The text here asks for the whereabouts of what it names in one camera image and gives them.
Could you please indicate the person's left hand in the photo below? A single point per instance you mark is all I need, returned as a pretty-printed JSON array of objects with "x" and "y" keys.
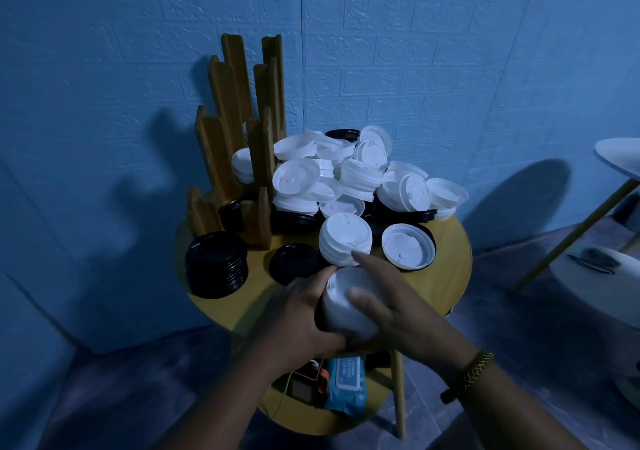
[{"x": 287, "y": 324}]

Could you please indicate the person's right hand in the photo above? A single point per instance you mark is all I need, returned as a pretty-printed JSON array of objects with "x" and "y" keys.
[{"x": 415, "y": 319}]

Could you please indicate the person's right thumb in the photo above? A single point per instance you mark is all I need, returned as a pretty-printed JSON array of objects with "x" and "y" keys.
[{"x": 367, "y": 301}]

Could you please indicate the person's left thumb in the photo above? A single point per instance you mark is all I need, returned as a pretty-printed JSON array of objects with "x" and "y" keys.
[{"x": 315, "y": 286}]

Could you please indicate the nested white lids bundle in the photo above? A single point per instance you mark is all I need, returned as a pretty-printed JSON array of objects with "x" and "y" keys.
[{"x": 345, "y": 310}]

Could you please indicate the person's right forearm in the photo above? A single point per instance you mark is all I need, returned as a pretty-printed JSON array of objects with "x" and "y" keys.
[{"x": 510, "y": 414}]

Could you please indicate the person's left forearm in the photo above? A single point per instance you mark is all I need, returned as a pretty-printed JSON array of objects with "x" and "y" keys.
[{"x": 225, "y": 404}]

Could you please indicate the black cup lid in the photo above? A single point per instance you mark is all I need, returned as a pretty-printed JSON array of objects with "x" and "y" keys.
[{"x": 294, "y": 263}]

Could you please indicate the ribbed white lids column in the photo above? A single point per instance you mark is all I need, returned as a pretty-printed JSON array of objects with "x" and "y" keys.
[{"x": 345, "y": 237}]

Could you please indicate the single white cup lid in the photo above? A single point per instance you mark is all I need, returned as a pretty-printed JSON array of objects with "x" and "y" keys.
[{"x": 407, "y": 246}]

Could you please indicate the blue wet wipes pack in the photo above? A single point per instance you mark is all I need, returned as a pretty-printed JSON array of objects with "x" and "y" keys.
[{"x": 346, "y": 384}]

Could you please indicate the round wooden side table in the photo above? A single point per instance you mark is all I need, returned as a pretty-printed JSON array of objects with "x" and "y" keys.
[{"x": 450, "y": 265}]

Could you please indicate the stack of black cup lids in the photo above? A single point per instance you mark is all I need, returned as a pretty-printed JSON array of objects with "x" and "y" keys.
[{"x": 216, "y": 265}]

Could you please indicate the orange and black device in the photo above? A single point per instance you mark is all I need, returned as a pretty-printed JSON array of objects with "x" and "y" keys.
[{"x": 307, "y": 387}]

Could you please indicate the pile of white cup lids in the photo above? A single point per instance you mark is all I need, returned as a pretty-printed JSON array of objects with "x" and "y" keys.
[{"x": 360, "y": 175}]

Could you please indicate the wooden lid organizer rack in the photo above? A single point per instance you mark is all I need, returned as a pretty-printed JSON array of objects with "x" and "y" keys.
[{"x": 225, "y": 85}]

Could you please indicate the black item on stool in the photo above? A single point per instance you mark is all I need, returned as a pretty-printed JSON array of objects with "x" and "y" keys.
[{"x": 595, "y": 261}]

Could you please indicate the white round stool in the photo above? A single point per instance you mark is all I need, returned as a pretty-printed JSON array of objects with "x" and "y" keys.
[{"x": 600, "y": 290}]

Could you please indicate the white table with wooden legs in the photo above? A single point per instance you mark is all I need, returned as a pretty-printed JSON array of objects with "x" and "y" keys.
[{"x": 620, "y": 157}]

